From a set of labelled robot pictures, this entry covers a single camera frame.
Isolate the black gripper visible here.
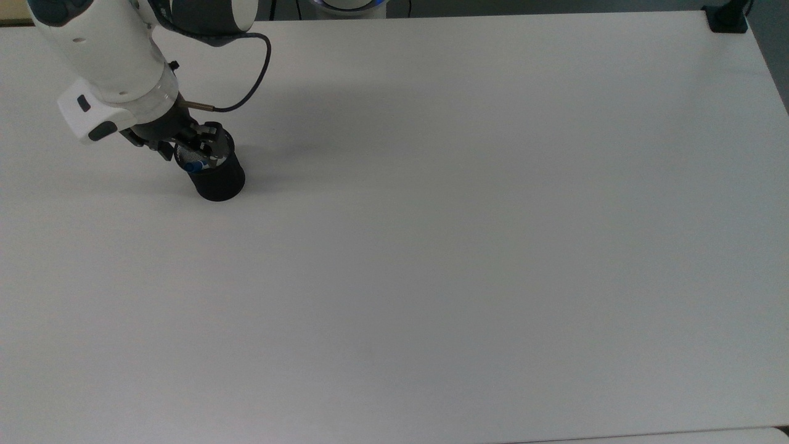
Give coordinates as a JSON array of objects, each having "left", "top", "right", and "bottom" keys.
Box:
[{"left": 120, "top": 101, "right": 224, "bottom": 165}]

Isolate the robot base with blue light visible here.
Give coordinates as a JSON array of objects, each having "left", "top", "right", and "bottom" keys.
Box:
[{"left": 313, "top": 0, "right": 390, "bottom": 14}]

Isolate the black mesh pen cup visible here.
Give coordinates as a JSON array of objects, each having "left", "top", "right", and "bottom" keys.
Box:
[{"left": 174, "top": 127, "right": 247, "bottom": 203}]

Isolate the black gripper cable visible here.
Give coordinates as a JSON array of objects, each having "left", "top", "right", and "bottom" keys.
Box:
[{"left": 148, "top": 0, "right": 272, "bottom": 114}]

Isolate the black corner clamp mount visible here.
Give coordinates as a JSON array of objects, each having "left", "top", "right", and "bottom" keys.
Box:
[{"left": 701, "top": 0, "right": 754, "bottom": 34}]

